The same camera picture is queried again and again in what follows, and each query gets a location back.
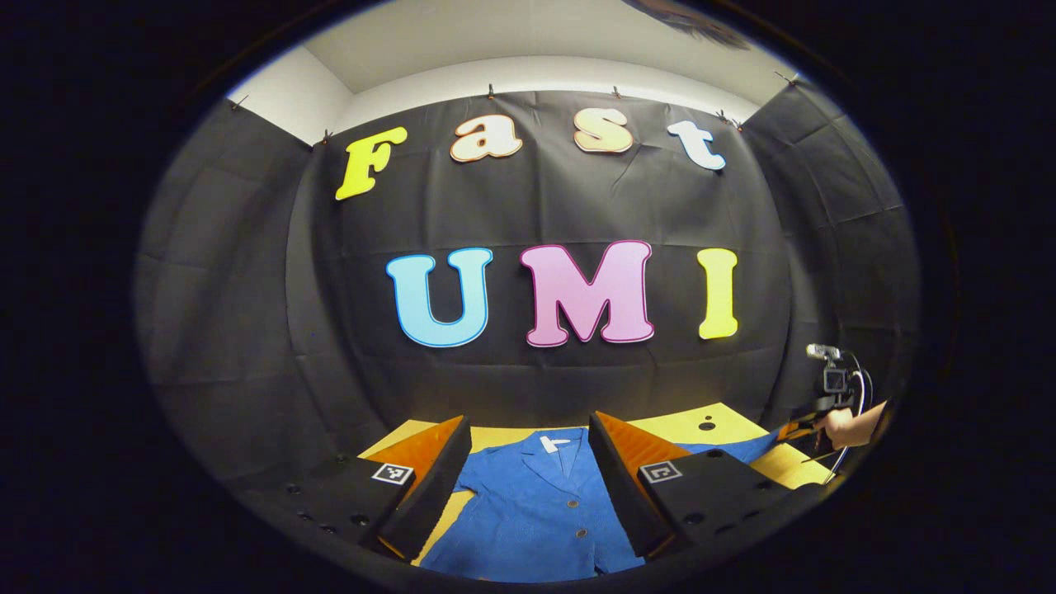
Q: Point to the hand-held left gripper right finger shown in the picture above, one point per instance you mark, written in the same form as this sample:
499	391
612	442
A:
623	487

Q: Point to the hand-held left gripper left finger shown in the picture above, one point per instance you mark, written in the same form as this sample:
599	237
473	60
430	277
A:
437	495

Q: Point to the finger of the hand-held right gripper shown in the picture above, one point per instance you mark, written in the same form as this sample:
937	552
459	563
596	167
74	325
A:
796	431

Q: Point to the blue button shirt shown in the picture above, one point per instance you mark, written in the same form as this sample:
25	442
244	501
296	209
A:
528	511

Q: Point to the row of small cloth clips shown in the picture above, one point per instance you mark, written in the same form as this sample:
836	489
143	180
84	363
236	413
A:
491	90

